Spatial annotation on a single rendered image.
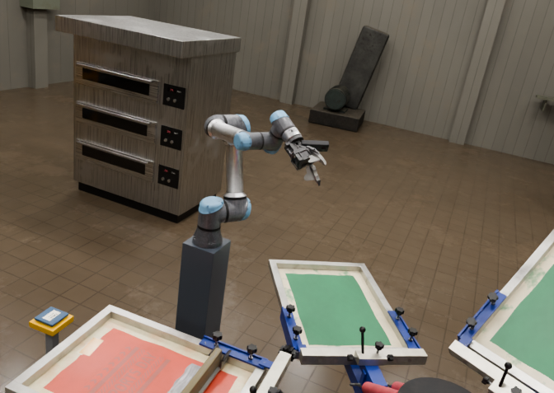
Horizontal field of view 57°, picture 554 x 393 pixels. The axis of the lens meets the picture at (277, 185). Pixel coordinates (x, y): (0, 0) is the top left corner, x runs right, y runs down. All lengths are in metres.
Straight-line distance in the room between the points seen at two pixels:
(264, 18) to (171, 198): 7.41
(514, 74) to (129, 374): 9.79
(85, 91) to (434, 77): 7.41
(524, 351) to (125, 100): 4.21
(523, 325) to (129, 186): 4.19
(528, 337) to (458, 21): 9.01
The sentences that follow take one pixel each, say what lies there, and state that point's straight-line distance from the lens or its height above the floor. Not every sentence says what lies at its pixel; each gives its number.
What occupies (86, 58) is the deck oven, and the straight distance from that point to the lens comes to 5.64.
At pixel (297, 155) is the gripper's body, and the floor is 1.84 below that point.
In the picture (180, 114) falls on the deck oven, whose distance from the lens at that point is 5.02.
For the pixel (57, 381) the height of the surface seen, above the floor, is 0.96.
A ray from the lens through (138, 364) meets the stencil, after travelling 2.25.
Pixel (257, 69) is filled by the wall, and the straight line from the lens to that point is 12.20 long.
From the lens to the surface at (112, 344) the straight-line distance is 2.35.
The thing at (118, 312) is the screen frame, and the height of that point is 0.99.
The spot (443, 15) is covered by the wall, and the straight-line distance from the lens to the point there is 11.05.
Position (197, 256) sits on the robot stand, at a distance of 2.57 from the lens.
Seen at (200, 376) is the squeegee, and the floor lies 1.06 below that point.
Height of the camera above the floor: 2.45
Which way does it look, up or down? 21 degrees down
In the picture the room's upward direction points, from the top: 9 degrees clockwise
